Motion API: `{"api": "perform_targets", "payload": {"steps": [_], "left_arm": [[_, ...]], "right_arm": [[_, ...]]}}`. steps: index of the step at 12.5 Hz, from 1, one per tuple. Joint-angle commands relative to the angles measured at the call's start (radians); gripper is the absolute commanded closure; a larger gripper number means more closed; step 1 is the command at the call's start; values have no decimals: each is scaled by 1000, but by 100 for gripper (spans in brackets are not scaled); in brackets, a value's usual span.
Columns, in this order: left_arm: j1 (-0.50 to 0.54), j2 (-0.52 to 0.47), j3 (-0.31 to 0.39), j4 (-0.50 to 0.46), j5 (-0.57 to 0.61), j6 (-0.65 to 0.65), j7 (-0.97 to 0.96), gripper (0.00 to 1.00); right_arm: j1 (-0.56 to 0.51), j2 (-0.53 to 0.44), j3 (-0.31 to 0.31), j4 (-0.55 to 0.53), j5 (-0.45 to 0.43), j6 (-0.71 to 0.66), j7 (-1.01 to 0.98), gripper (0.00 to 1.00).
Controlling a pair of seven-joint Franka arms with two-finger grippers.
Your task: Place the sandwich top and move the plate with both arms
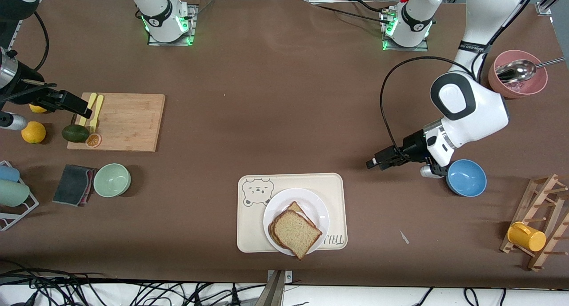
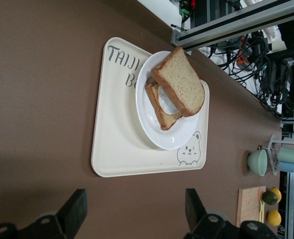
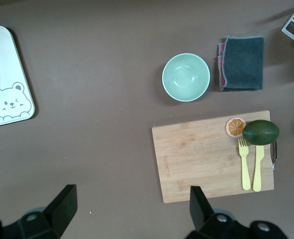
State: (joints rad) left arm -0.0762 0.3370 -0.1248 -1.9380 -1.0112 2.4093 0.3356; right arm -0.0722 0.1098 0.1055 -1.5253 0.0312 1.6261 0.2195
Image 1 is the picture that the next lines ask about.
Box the white round plate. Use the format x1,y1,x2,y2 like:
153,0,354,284
263,188,330,256

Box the plain brown bread slice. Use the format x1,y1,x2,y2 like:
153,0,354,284
272,209,323,261

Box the yellow plastic knife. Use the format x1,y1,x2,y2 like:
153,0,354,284
79,93,97,127

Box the green avocado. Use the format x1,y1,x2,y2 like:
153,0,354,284
62,125,90,143

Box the yellow plastic fork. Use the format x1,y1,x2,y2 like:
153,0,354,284
89,95,104,133

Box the whole orange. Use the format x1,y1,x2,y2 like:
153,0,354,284
21,121,47,144

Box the blue bowl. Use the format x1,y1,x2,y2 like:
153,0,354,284
446,159,487,197

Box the wooden cutting board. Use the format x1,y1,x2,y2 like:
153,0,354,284
67,93,166,153

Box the dark grey cloth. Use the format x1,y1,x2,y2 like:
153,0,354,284
52,165,95,206

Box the cream bear print tray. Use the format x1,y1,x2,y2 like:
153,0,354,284
236,173,348,253

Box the pink bowl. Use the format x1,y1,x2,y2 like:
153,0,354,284
488,50,548,99

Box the pale green bowl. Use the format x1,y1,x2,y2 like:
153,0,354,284
93,163,132,197

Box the light blue cup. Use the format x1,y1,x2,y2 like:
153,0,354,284
0,165,20,183

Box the pink crystal bits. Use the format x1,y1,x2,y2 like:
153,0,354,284
500,81,532,94

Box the pale green cup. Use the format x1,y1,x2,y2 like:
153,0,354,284
0,180,31,207

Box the wooden mug rack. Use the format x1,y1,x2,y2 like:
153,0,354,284
499,174,569,271

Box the metal scoop spoon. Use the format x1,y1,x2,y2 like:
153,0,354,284
496,57,566,83

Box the yellow mug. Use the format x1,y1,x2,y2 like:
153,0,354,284
507,221,547,252

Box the grey metal strut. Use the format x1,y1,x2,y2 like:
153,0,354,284
253,270,286,306

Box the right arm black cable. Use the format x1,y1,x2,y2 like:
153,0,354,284
33,12,49,71

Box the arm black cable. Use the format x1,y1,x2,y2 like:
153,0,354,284
380,0,543,162
33,12,49,71

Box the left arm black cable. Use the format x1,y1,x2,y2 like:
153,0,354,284
380,0,543,162

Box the white wire rack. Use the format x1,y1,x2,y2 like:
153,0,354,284
0,161,40,231

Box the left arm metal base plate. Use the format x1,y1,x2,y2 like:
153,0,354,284
380,10,429,52

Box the black cable on table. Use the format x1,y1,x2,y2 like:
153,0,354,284
311,3,394,26

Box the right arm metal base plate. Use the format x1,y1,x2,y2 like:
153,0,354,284
148,4,198,46

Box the tangled black floor cables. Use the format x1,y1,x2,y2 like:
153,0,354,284
0,261,267,306

